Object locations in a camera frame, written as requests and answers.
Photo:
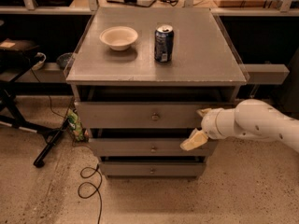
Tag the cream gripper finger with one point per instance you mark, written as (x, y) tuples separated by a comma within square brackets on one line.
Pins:
[(195, 140), (203, 112)]

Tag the grey top drawer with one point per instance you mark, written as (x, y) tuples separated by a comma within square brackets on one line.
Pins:
[(147, 107)]

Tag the grey drawer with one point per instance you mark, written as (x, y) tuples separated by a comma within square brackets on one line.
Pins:
[(147, 147), (147, 107), (142, 169)]

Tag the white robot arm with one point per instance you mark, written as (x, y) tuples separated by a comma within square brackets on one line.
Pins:
[(250, 120)]

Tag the grey drawer cabinet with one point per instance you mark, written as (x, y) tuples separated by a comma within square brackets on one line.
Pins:
[(201, 57)]

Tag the grey bottom drawer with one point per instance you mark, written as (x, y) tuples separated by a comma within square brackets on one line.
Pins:
[(142, 169)]

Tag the grey middle drawer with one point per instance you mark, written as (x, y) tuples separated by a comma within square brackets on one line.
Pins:
[(147, 147)]

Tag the blue soda can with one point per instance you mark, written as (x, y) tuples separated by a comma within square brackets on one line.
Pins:
[(164, 42)]

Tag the white paper bowl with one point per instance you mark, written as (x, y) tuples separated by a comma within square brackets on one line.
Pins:
[(119, 38)]

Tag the green chip bag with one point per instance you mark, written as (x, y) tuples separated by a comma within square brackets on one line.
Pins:
[(75, 126)]

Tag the grey bowl on shelf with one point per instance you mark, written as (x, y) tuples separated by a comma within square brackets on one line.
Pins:
[(64, 60)]

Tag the white bowl on shelf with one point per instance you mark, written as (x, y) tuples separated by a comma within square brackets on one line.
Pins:
[(39, 61)]

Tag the black stand with legs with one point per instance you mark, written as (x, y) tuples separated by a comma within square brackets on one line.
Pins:
[(17, 57)]

